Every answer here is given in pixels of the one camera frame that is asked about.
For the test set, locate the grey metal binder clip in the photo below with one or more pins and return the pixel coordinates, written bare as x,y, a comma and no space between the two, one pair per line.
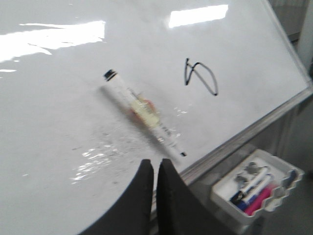
250,172

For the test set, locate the white whiteboard with aluminium frame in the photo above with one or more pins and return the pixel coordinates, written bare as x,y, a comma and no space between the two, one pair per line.
69,144

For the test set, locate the blue marker in tray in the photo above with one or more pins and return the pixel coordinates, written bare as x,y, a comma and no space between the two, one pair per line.
247,201

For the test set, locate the white marker with black tip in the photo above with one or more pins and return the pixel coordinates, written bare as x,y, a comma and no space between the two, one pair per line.
144,110

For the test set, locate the pink marker in tray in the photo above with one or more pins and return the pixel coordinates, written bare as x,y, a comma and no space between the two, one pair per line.
257,203

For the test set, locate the white marker in tray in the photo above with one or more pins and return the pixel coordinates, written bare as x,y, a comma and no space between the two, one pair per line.
243,192

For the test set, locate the white plastic marker tray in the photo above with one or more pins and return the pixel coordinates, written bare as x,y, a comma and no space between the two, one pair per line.
286,177

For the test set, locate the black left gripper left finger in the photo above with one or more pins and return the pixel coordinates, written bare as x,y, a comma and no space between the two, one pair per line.
130,214

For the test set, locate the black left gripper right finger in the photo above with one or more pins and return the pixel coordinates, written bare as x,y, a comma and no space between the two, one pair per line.
178,210

